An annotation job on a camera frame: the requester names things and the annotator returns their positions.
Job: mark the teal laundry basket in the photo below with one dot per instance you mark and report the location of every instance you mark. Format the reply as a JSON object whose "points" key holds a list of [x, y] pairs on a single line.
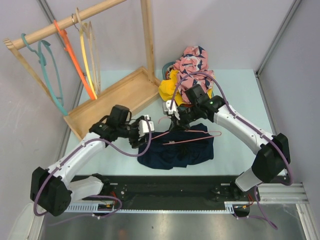
{"points": [[166, 72]]}

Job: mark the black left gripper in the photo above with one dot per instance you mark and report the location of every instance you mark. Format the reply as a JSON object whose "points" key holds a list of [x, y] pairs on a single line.
{"points": [[134, 142]]}

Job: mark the orange hanger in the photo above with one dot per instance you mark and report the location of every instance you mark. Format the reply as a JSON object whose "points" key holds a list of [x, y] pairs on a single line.
{"points": [[68, 48]]}

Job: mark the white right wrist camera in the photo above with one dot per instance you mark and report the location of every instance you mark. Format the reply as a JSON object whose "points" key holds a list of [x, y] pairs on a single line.
{"points": [[170, 109]]}

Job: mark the wooden clothes rack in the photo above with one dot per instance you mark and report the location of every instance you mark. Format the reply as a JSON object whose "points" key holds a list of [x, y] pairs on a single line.
{"points": [[136, 91]]}

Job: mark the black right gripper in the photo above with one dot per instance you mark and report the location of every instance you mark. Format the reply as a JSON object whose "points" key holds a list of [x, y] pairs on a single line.
{"points": [[179, 124]]}

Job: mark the pink patterned garment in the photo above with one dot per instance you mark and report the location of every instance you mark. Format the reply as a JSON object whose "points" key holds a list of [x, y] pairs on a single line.
{"points": [[194, 59]]}

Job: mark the yellow hanger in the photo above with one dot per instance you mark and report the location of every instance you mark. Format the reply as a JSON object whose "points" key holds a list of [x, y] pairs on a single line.
{"points": [[86, 31]]}

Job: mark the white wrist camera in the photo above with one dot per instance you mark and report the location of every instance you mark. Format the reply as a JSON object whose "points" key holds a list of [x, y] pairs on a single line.
{"points": [[145, 125], [170, 109]]}

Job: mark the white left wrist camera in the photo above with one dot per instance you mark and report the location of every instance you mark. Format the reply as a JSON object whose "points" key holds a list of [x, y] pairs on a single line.
{"points": [[145, 125]]}

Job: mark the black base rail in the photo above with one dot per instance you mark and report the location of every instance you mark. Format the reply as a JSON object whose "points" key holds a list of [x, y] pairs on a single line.
{"points": [[176, 193]]}

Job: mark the grey slotted cable duct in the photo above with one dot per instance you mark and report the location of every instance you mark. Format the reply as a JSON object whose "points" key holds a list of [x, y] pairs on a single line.
{"points": [[228, 207]]}

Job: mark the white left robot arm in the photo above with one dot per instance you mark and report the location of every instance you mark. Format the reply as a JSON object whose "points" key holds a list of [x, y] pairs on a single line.
{"points": [[53, 189]]}

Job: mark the beige wooden hanger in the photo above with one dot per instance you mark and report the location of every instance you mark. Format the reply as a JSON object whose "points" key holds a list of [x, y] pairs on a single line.
{"points": [[95, 54]]}

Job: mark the pink wire hanger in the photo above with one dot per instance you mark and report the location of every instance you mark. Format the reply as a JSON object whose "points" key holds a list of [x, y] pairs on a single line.
{"points": [[184, 136]]}

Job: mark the navy blue shorts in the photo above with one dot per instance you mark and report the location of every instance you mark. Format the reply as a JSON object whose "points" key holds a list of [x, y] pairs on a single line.
{"points": [[167, 157]]}

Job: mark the yellow garment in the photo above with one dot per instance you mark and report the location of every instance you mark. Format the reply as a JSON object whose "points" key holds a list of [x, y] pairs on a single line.
{"points": [[167, 88]]}

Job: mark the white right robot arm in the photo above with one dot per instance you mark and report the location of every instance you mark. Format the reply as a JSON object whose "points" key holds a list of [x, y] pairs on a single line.
{"points": [[272, 153]]}

